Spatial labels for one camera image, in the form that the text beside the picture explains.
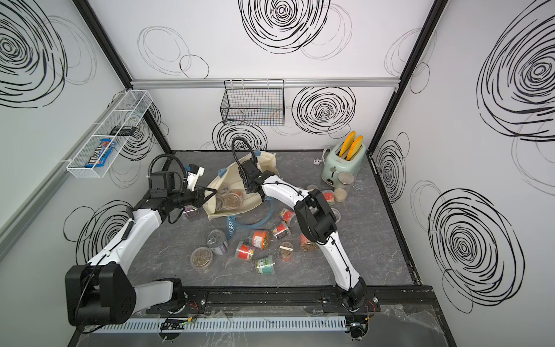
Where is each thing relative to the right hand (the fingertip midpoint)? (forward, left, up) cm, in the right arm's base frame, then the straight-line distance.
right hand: (261, 180), depth 99 cm
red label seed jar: (-32, +4, -1) cm, 32 cm away
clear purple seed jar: (-16, +30, -3) cm, 34 cm away
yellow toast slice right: (+9, -42, +13) cm, 44 cm away
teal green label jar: (-37, -5, -2) cm, 37 cm away
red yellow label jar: (-17, -13, -2) cm, 21 cm away
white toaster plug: (+18, -28, -6) cm, 34 cm away
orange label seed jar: (-29, -20, -2) cm, 35 cm away
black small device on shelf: (0, +48, +29) cm, 56 cm away
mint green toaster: (+8, -37, +8) cm, 39 cm away
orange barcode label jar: (-27, -2, -1) cm, 27 cm away
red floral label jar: (-24, -9, -2) cm, 26 cm away
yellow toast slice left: (+12, -39, +13) cm, 43 cm away
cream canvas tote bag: (-10, +13, +1) cm, 16 cm away
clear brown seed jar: (-35, +19, -1) cm, 39 cm away
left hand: (-14, +16, +11) cm, 24 cm away
